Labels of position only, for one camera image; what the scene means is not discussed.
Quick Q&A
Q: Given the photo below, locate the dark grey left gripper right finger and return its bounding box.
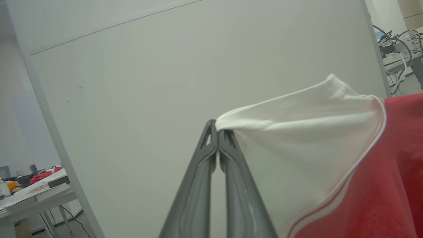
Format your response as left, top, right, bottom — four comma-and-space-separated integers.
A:
218, 130, 278, 238

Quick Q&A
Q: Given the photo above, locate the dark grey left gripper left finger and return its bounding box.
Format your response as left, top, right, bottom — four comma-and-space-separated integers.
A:
159, 119, 218, 238

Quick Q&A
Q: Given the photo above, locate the red and white garment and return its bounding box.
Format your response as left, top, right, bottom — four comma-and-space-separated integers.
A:
215, 73, 423, 238

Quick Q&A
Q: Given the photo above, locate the white partition panel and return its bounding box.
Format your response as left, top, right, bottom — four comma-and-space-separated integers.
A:
5, 0, 392, 238

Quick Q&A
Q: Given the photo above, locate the black flat box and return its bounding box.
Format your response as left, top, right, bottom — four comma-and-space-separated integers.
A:
48, 175, 70, 188

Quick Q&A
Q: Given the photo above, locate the red cloth bundle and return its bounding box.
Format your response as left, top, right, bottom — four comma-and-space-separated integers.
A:
30, 167, 62, 184

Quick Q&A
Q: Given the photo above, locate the white cluttered table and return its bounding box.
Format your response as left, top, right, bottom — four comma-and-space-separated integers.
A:
0, 167, 83, 238

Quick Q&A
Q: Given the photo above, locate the grey desk with electronics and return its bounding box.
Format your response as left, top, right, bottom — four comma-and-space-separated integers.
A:
382, 50, 423, 90

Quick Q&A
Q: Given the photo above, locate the light wooden cabinet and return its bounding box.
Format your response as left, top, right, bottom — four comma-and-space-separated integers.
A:
398, 0, 423, 31

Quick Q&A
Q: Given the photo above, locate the white cable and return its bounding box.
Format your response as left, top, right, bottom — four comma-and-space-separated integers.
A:
387, 52, 407, 95

